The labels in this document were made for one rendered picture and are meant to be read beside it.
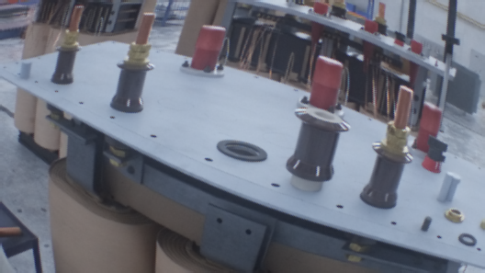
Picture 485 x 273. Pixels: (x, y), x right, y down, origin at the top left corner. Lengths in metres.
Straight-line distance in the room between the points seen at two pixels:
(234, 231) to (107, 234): 0.36
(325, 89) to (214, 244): 0.48
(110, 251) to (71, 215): 0.15
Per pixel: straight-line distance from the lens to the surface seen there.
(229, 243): 1.14
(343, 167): 1.11
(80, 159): 1.35
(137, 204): 1.37
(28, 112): 4.21
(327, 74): 1.42
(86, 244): 1.39
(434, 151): 1.29
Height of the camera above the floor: 1.69
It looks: 17 degrees down
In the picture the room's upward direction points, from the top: 13 degrees clockwise
